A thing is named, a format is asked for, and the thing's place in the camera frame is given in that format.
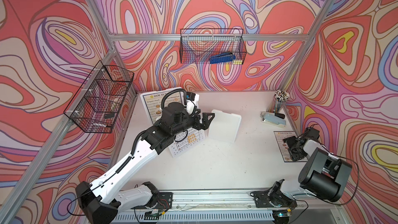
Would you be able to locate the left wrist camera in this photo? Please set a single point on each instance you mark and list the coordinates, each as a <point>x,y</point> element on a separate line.
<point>192,100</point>

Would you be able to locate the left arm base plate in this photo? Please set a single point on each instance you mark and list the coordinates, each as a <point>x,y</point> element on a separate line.
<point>164,200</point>

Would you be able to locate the black wire basket left wall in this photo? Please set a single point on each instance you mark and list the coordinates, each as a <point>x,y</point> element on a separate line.
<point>96,105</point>

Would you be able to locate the white board front panel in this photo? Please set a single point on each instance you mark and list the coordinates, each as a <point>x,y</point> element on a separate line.
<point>152,104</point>

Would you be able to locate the black wire basket back wall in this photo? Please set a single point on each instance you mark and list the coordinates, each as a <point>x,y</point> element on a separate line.
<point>198,45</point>

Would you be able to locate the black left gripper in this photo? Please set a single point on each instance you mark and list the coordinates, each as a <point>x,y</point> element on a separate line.
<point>204,125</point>

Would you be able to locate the black and beige stapler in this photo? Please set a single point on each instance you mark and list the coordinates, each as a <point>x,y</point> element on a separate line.
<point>278,116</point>

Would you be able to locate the clear pencil holder cup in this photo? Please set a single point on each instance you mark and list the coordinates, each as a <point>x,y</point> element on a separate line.
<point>280,98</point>

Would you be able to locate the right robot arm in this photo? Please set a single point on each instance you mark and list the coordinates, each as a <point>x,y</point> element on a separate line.
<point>323,176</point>

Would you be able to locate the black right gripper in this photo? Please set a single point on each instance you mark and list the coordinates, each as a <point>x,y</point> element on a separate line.
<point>295,156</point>

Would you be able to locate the blue stapler in basket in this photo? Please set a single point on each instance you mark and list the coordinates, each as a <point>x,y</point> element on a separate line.
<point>222,58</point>

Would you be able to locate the hand-drawn colourful menu sheet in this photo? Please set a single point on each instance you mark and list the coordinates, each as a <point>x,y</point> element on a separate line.
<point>186,141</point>

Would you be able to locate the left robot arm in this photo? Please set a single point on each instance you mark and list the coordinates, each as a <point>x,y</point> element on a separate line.
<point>104,198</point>

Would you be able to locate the Dim Sum Inn menu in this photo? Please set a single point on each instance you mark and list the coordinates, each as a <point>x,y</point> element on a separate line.
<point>152,104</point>

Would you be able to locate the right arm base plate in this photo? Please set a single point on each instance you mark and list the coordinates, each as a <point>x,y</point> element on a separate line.
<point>265,199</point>

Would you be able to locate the black wire basket wall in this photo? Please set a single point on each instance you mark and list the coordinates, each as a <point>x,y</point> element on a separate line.
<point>198,45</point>
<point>96,105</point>

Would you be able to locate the white board panel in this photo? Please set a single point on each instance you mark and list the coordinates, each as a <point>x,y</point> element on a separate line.
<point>186,141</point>
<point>152,104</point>
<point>224,127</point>

